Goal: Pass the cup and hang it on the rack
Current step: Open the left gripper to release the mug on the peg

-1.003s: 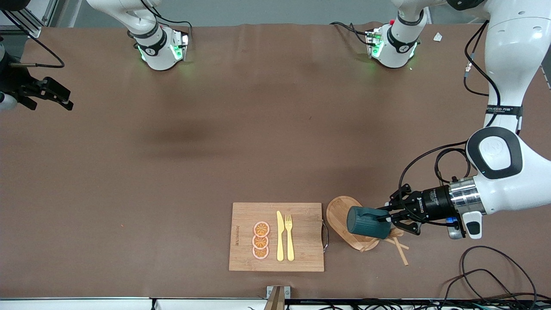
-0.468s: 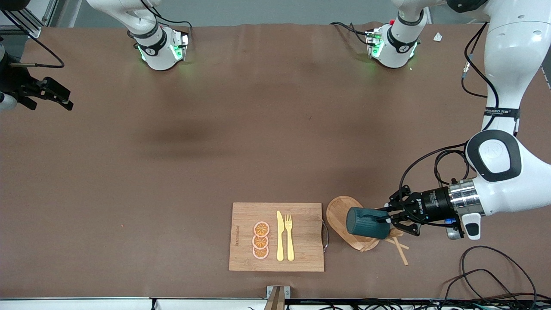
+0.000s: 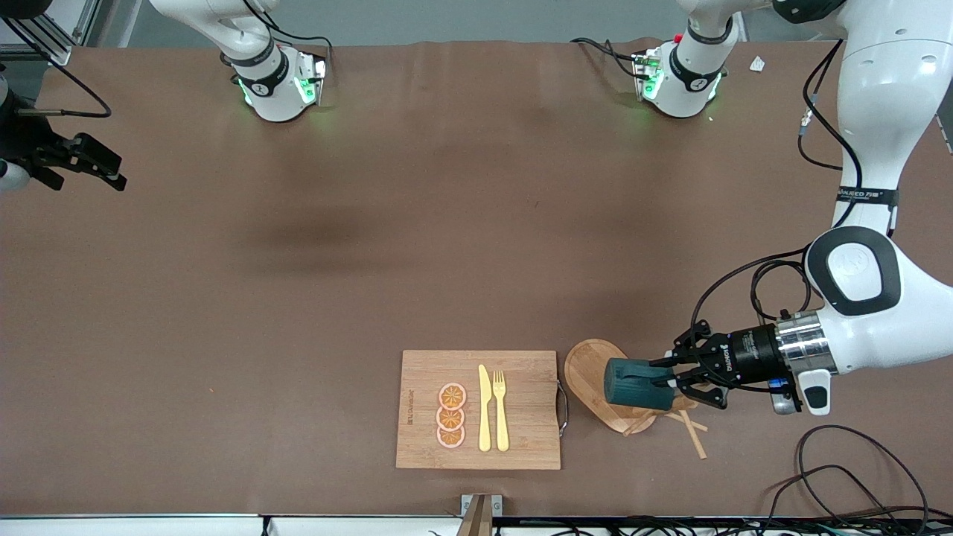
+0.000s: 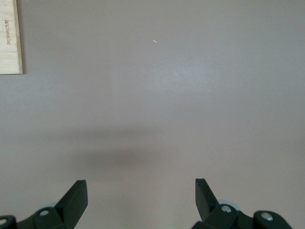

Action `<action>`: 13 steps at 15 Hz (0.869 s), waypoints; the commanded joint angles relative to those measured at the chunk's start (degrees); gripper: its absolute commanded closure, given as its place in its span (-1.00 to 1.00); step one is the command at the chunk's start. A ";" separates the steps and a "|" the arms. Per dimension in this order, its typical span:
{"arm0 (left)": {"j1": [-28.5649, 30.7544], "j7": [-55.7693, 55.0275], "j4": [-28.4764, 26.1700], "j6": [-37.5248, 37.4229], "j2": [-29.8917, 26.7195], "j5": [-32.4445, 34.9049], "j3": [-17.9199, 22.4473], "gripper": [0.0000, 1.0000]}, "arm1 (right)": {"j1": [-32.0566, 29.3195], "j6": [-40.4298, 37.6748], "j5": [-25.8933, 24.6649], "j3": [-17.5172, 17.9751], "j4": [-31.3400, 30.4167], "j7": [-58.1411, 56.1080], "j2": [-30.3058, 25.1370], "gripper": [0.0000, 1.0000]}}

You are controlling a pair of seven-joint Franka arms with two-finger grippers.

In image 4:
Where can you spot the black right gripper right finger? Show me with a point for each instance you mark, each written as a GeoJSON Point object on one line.
{"type": "Point", "coordinates": [207, 205]}

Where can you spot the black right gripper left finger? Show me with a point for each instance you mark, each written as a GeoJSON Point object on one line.
{"type": "Point", "coordinates": [71, 205]}

